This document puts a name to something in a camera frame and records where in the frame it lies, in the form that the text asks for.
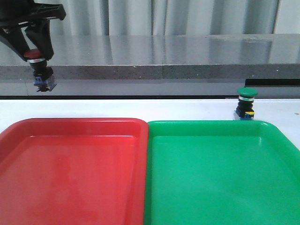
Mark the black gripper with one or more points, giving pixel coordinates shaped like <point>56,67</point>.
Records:
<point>15,12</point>

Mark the red mushroom push button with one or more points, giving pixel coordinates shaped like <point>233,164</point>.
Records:
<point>43,75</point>

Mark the green mushroom push button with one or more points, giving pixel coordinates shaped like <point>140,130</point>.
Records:
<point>244,109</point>

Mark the grey pleated curtain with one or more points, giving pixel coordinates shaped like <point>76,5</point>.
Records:
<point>166,17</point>

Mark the grey stone countertop bench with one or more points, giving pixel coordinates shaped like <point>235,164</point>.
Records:
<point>213,66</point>

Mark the red plastic tray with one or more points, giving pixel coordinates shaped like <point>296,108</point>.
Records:
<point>73,171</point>

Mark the green plastic tray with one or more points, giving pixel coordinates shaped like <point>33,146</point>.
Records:
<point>221,173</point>

